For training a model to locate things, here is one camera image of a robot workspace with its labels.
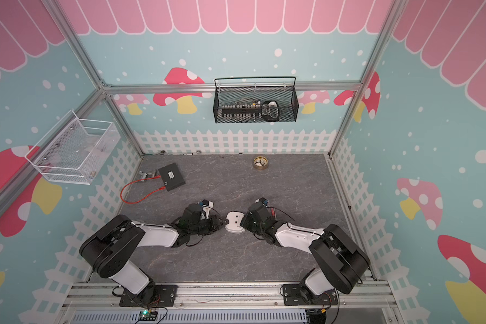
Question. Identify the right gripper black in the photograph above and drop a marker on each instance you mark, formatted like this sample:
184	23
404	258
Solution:
246	220

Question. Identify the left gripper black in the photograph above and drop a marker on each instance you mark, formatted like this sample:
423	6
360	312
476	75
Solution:
215	224

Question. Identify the white alarm device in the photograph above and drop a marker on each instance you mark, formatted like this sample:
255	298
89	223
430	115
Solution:
234	219

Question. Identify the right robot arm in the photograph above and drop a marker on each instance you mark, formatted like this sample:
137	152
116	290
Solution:
341	263

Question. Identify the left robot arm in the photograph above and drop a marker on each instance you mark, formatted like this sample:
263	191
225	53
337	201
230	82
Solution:
108	250

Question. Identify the tape roll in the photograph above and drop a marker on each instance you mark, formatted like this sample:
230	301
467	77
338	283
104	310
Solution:
260	163

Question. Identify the black box device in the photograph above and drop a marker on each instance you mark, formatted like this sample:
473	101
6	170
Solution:
171	176

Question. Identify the metal clip on table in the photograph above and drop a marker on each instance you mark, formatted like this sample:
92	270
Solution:
147	175

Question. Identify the green circuit board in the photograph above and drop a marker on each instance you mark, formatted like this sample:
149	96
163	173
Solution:
147	316

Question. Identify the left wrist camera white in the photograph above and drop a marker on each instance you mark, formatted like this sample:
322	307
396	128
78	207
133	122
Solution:
207	204

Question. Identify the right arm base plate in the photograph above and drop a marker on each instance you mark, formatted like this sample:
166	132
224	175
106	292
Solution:
298	295

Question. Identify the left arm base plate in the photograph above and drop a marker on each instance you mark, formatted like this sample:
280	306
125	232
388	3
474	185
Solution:
152	296

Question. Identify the black wire mesh basket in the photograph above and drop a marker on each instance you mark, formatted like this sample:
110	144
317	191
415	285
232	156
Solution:
255	100

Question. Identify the white wire basket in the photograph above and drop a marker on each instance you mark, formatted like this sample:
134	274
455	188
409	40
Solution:
74	150

